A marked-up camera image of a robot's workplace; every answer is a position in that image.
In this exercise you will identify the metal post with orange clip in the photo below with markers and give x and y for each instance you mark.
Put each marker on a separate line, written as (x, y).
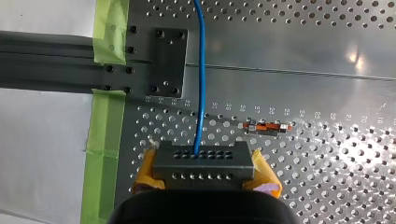
(267, 127)

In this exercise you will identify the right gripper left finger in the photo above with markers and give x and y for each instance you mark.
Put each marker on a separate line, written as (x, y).
(145, 174)

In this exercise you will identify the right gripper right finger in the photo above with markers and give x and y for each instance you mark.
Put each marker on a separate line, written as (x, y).
(264, 177)

